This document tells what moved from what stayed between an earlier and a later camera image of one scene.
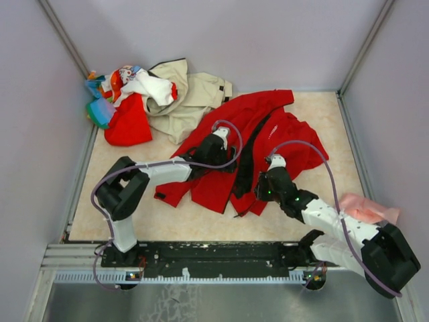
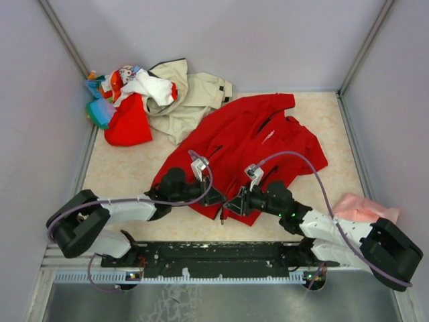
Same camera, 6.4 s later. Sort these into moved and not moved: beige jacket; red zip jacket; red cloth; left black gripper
Moved: left black gripper
Not moved: red cloth; beige jacket; red zip jacket
